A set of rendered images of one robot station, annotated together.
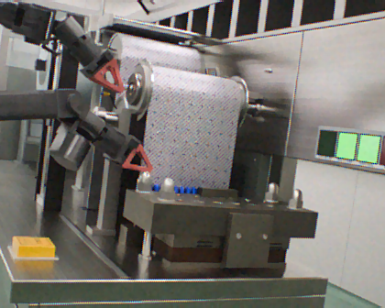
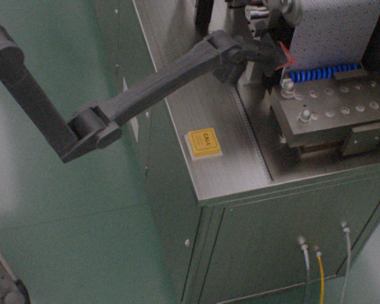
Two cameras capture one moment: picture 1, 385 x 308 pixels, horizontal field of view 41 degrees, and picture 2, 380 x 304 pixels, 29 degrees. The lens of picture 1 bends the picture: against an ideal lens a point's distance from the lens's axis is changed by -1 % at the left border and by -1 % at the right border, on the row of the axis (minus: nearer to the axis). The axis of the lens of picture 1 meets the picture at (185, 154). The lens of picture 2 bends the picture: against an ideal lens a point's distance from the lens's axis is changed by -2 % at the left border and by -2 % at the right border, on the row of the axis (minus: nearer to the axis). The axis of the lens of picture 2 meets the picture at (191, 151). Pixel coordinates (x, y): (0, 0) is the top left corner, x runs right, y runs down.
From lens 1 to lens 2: 137 cm
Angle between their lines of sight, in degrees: 52
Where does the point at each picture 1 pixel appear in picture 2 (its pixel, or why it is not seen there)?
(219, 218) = (342, 130)
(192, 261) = (318, 149)
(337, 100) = not seen: outside the picture
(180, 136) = (323, 37)
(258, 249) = (370, 143)
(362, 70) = not seen: outside the picture
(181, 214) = (313, 134)
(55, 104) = (219, 61)
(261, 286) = (366, 169)
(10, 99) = (186, 75)
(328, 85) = not seen: outside the picture
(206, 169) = (344, 51)
